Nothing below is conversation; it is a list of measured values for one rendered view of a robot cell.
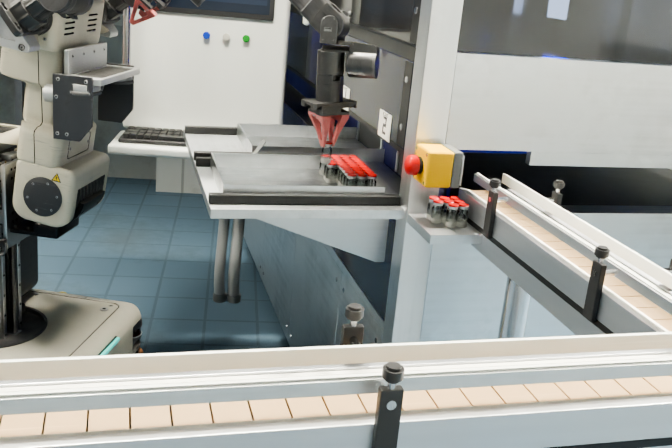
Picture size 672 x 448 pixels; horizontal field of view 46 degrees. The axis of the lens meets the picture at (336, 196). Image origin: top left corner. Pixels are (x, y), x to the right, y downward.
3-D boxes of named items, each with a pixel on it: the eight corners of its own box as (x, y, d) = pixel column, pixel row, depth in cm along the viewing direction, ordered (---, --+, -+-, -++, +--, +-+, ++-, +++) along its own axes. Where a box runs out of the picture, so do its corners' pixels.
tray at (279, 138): (355, 139, 227) (356, 127, 226) (383, 162, 203) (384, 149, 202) (236, 135, 218) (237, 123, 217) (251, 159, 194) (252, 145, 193)
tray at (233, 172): (351, 170, 193) (353, 156, 192) (383, 202, 169) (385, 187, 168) (210, 167, 184) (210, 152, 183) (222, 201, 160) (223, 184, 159)
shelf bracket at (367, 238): (380, 257, 180) (386, 202, 176) (384, 262, 177) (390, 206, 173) (230, 258, 171) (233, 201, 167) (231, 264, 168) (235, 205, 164)
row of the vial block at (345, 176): (336, 173, 188) (337, 154, 186) (356, 196, 171) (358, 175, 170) (327, 173, 187) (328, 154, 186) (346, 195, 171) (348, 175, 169)
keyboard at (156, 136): (257, 141, 247) (258, 133, 246) (256, 151, 234) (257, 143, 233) (126, 132, 243) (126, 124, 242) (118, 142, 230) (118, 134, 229)
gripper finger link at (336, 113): (348, 148, 169) (350, 105, 166) (318, 151, 165) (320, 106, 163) (333, 142, 175) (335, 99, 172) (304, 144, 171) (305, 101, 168)
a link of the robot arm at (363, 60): (330, 17, 168) (321, 14, 160) (384, 20, 166) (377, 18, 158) (326, 74, 170) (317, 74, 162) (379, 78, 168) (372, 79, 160)
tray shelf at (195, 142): (350, 141, 232) (350, 135, 232) (439, 219, 168) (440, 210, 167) (183, 137, 219) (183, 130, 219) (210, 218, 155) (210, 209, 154)
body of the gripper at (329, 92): (357, 110, 168) (359, 75, 165) (314, 113, 163) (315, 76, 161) (342, 105, 173) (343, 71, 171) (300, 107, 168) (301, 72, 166)
